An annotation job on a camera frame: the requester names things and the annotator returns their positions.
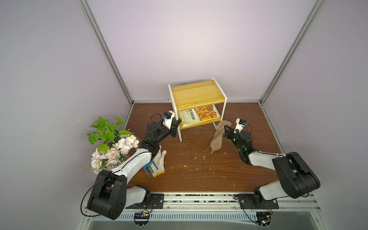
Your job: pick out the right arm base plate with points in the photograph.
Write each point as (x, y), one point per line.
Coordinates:
(253, 201)

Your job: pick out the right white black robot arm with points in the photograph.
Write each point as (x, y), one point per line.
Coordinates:
(295, 178)

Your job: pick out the small circuit board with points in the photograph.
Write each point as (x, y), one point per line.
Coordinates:
(141, 219)
(263, 219)

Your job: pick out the colourful China history picture book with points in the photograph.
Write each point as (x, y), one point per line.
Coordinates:
(198, 115)

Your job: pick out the aluminium front rail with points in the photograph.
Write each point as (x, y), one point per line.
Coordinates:
(226, 201)

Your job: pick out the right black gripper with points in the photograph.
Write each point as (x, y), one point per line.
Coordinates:
(228, 133)

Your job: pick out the white work glove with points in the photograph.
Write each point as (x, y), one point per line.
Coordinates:
(159, 160)

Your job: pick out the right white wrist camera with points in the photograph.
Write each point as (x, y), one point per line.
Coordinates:
(240, 125)

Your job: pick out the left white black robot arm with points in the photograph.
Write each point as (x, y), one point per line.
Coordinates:
(110, 194)

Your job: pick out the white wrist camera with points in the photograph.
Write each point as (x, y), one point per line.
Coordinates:
(168, 118)
(240, 125)

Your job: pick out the artificial flower bouquet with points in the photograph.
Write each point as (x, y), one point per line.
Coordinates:
(113, 144)

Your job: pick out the left small circuit board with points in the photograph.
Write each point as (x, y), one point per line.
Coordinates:
(141, 219)

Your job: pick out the white wooden two-tier bookshelf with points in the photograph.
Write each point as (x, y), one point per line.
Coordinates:
(191, 96)

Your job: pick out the brown striped cloth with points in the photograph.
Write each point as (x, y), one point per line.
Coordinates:
(216, 143)

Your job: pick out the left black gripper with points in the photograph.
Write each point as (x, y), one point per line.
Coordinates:
(171, 131)

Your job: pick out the right small circuit board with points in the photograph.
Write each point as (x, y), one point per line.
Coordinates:
(263, 219)

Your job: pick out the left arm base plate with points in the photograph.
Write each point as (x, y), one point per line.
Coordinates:
(151, 201)

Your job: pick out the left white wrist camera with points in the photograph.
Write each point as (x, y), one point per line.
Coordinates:
(168, 118)

